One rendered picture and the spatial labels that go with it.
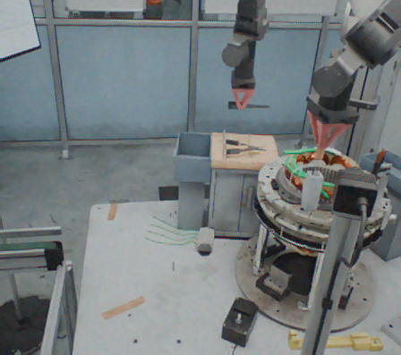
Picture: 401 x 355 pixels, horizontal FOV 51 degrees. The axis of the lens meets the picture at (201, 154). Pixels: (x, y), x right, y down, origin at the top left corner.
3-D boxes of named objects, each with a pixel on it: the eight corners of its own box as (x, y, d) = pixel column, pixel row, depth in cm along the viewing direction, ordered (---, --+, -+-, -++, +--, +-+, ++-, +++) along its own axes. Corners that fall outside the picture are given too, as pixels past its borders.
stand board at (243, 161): (210, 167, 121) (211, 160, 120) (211, 139, 137) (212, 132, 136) (280, 171, 120) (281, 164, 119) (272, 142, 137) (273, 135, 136)
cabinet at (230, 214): (207, 238, 133) (211, 167, 121) (208, 205, 149) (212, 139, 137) (268, 241, 133) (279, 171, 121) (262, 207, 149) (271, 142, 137)
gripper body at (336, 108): (328, 126, 79) (338, 90, 75) (303, 102, 87) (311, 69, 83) (358, 123, 81) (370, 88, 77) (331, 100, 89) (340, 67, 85)
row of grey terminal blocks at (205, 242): (211, 257, 126) (212, 246, 124) (195, 255, 126) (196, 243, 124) (214, 235, 134) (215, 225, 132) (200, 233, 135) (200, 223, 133)
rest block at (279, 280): (273, 275, 114) (275, 261, 112) (290, 287, 111) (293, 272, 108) (263, 283, 111) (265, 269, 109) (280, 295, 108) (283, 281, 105)
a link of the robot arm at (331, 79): (402, 46, 73) (367, 12, 74) (391, 63, 65) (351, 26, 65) (352, 89, 81) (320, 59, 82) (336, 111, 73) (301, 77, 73)
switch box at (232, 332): (220, 338, 100) (222, 322, 98) (234, 309, 108) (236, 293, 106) (244, 348, 98) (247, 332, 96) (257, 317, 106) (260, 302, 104)
